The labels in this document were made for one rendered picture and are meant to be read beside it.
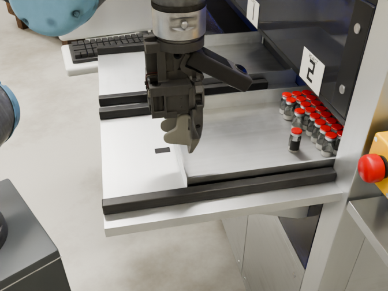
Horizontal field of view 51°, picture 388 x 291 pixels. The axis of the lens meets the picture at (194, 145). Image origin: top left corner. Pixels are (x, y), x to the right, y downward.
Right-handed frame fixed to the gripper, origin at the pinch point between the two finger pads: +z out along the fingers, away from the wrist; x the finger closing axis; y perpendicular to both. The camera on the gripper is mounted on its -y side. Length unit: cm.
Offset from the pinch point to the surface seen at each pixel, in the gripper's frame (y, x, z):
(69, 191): 42, -98, 94
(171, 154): 3.2, -5.5, 5.7
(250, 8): -23.4, -43.0, -8.3
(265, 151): -14.6, -2.5, 5.5
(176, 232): -5, -62, 94
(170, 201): 5.6, 7.9, 4.8
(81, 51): 22, -71, 11
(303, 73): -23.5, -9.6, -6.6
